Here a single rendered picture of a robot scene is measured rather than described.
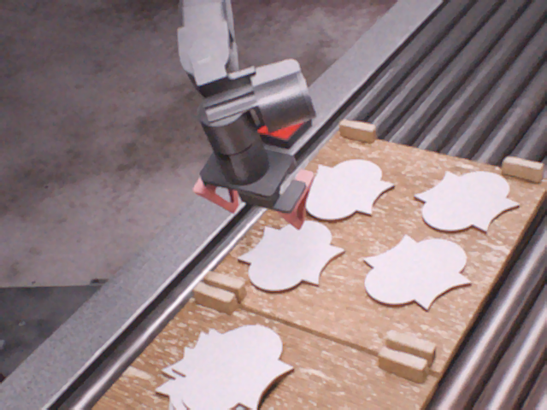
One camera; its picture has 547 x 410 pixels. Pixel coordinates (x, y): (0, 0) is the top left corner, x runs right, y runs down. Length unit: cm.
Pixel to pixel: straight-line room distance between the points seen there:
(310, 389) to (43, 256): 189
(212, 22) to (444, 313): 46
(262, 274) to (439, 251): 24
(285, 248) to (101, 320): 27
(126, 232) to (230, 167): 186
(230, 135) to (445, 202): 43
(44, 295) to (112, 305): 112
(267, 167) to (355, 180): 32
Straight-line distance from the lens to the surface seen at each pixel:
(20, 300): 247
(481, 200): 141
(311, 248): 134
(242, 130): 109
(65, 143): 345
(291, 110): 108
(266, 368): 116
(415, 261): 130
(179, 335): 126
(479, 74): 174
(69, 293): 244
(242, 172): 113
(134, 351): 128
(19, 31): 431
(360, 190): 143
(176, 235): 144
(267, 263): 132
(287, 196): 115
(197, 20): 113
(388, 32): 189
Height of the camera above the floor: 181
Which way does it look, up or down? 38 degrees down
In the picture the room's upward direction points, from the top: 8 degrees counter-clockwise
